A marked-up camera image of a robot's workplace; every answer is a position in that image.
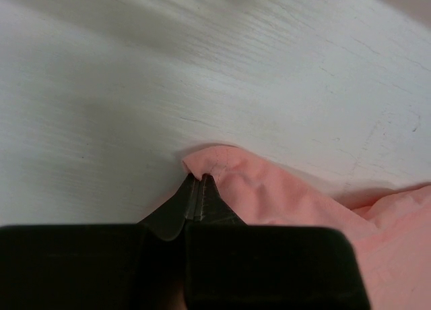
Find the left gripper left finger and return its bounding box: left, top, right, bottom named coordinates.
left=1, top=175, right=197, bottom=309

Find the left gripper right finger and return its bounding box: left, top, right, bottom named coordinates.
left=185, top=175, right=370, bottom=309

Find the pink t-shirt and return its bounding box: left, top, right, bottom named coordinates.
left=183, top=146, right=430, bottom=309

